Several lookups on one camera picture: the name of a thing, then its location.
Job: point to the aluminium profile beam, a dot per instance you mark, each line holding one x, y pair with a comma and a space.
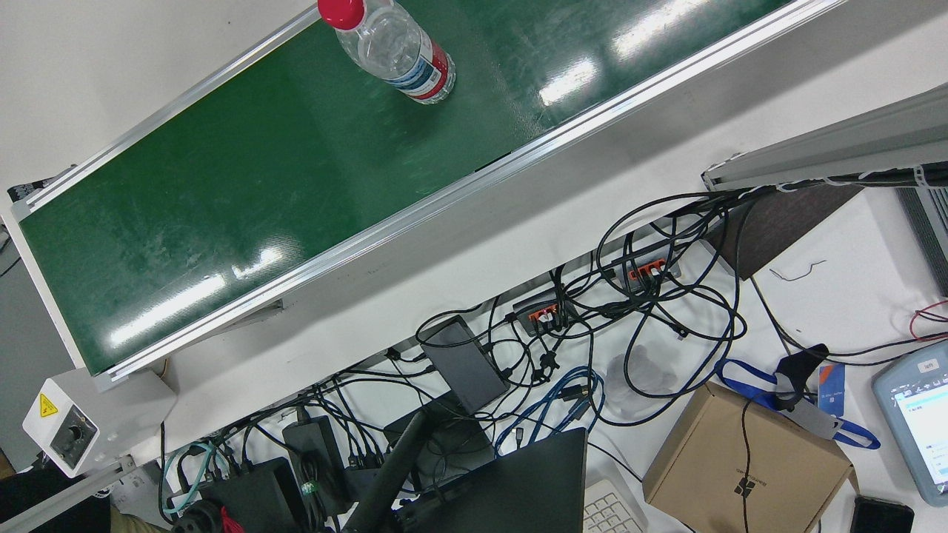
829, 148

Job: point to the clear plastic bag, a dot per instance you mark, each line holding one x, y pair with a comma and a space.
641, 377

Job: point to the black smartphone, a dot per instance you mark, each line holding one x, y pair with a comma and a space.
881, 516

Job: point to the brown cardboard box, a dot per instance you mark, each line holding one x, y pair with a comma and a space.
748, 459

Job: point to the black tripod pole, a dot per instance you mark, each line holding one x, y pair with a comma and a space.
392, 466

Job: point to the white keyboard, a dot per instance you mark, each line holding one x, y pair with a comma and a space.
611, 511

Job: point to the dark brown panel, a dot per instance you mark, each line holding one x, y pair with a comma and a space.
785, 229

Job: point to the black power strip orange switches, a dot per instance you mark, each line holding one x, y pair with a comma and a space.
644, 270
544, 311

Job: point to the white conveyor control box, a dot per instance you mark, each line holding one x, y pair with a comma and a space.
74, 422

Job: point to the flat black rectangular device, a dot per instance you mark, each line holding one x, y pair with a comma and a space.
463, 363

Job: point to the clear water bottle red cap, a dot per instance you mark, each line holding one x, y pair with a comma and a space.
400, 52

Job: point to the black box device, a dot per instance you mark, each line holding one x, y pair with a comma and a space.
255, 496

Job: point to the green conveyor belt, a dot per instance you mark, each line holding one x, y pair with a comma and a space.
259, 185

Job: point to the black power adapter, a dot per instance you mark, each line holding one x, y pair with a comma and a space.
315, 451

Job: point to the grey teach pendant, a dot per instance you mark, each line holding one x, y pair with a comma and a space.
918, 422

